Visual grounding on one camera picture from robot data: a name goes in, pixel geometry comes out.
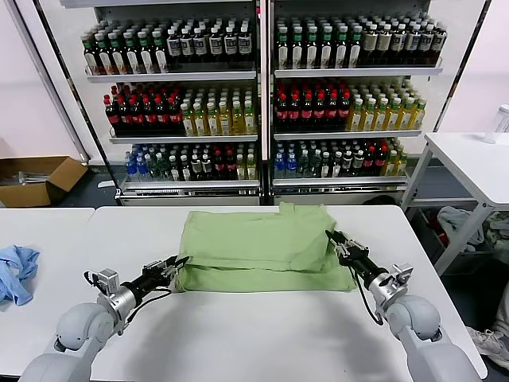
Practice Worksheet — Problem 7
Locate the black bag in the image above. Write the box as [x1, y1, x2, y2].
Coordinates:
[362, 195, 406, 207]

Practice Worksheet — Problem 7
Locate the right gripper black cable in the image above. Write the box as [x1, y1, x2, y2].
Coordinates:
[353, 274, 385, 325]

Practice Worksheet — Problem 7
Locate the pale green cloth pile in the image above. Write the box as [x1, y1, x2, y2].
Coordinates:
[487, 212, 509, 248]

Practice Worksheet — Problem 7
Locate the white side table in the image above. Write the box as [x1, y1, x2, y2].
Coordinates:
[399, 132, 509, 278]

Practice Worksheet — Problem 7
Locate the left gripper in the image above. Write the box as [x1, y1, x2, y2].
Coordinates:
[121, 257, 191, 298]

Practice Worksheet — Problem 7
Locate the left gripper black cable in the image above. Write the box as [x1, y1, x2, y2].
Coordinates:
[126, 288, 173, 322]

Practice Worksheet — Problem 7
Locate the green cap tea bottle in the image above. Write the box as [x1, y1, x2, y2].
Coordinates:
[276, 26, 290, 70]
[111, 33, 127, 76]
[348, 26, 363, 68]
[319, 26, 334, 70]
[97, 34, 114, 76]
[304, 26, 320, 70]
[82, 36, 99, 76]
[138, 32, 154, 76]
[333, 26, 349, 69]
[125, 33, 140, 76]
[289, 26, 305, 70]
[153, 31, 169, 75]

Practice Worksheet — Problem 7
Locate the metal rods bundle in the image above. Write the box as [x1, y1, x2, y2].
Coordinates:
[7, 170, 51, 186]

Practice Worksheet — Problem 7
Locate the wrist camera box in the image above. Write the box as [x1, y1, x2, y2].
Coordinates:
[96, 269, 120, 298]
[391, 262, 414, 287]

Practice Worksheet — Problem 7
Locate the red cap cola bottle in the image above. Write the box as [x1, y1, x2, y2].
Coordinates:
[130, 98, 145, 135]
[363, 147, 377, 178]
[300, 94, 314, 132]
[375, 146, 389, 177]
[118, 98, 132, 135]
[168, 98, 183, 135]
[212, 149, 227, 182]
[274, 94, 289, 132]
[337, 94, 352, 132]
[324, 94, 339, 132]
[287, 94, 301, 132]
[312, 94, 326, 132]
[143, 98, 157, 135]
[224, 149, 239, 182]
[103, 96, 119, 134]
[156, 98, 170, 135]

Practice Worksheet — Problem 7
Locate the glass cabinet door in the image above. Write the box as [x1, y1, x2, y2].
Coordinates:
[14, 0, 120, 200]
[431, 0, 492, 134]

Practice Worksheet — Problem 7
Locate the green t-shirt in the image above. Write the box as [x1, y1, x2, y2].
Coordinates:
[176, 201, 358, 294]

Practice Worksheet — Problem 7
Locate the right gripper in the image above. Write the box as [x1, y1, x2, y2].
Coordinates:
[325, 229, 389, 286]

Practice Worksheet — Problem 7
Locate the brown cardboard box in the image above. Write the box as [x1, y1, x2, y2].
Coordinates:
[0, 155, 89, 209]

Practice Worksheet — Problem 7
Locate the blue crumpled cloth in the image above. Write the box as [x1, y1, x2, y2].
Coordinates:
[0, 244, 41, 307]

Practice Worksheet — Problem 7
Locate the black storage crate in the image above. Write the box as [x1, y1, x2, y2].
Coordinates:
[413, 209, 494, 275]

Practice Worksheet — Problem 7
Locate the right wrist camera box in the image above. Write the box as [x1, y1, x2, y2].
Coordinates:
[391, 262, 414, 287]

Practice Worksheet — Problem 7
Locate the clear plastic jar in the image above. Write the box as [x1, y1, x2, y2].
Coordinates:
[481, 104, 509, 145]

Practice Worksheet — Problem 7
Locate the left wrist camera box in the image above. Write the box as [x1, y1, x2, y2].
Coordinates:
[96, 269, 120, 298]

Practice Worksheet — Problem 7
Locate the dark tea bottle white label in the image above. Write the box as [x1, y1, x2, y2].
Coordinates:
[419, 25, 434, 67]
[166, 29, 182, 73]
[432, 26, 448, 67]
[180, 29, 195, 73]
[193, 28, 208, 73]
[237, 26, 253, 73]
[223, 27, 239, 73]
[208, 28, 223, 73]
[405, 25, 421, 67]
[391, 25, 406, 67]

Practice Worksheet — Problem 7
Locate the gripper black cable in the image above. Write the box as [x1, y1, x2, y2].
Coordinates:
[353, 274, 385, 325]
[126, 288, 173, 322]

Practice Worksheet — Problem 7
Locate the grey trouser leg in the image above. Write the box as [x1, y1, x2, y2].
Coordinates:
[492, 278, 509, 335]

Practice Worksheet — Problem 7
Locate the white drinks shelf unit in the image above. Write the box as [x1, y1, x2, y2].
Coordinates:
[265, 0, 445, 207]
[59, 0, 266, 208]

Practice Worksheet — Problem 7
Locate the grey sneaker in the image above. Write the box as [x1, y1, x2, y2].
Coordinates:
[464, 328, 509, 365]

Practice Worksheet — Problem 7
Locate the grey crumpled cloth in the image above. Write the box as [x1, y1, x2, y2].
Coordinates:
[436, 205, 484, 251]

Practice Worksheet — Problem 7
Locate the dark bottle beige label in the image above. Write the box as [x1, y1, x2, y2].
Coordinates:
[376, 25, 393, 67]
[362, 25, 379, 67]

